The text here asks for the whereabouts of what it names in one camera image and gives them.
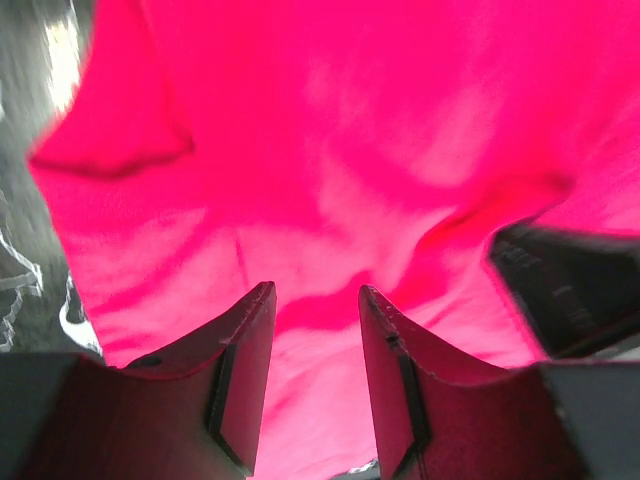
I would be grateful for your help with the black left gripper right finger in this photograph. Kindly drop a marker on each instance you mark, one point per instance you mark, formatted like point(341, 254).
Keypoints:
point(440, 413)

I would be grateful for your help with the bright pink t-shirt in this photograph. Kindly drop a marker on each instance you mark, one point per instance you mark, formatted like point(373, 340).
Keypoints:
point(324, 145)

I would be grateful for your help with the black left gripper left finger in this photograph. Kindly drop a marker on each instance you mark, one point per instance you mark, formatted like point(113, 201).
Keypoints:
point(190, 410)

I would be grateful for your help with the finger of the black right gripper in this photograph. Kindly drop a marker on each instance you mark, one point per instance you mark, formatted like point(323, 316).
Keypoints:
point(578, 291)

